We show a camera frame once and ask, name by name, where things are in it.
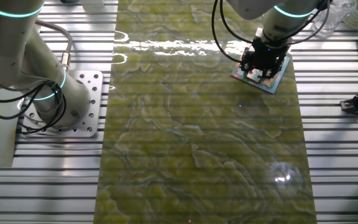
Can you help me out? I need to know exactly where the clear plastic cup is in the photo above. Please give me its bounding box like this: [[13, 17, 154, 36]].
[[310, 0, 357, 40]]

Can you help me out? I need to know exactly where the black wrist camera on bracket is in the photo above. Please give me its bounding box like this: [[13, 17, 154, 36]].
[[314, 0, 334, 12]]

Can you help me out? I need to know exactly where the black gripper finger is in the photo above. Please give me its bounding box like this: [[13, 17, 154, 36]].
[[260, 66, 277, 79], [239, 58, 253, 73]]

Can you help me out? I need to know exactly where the black cable bundle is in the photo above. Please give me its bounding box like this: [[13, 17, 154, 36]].
[[0, 65, 68, 135]]

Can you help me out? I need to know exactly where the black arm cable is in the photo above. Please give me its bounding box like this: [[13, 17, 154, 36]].
[[219, 0, 331, 45], [211, 0, 245, 63]]

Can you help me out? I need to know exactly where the bus picture puzzle board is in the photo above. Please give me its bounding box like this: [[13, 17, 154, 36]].
[[231, 43, 291, 95]]

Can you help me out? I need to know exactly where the grey hose with metal connector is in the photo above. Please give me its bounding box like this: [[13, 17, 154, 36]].
[[35, 19, 74, 73]]

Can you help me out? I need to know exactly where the colourful jigsaw puzzle piece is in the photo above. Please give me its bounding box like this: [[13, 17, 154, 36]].
[[246, 68, 264, 83]]

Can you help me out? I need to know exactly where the green marble pattern mat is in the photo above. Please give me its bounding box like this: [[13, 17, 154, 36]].
[[93, 0, 318, 224]]

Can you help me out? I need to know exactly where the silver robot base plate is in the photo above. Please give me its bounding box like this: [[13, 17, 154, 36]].
[[20, 70, 104, 139]]

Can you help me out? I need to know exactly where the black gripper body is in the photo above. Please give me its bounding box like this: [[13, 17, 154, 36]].
[[242, 34, 290, 73]]

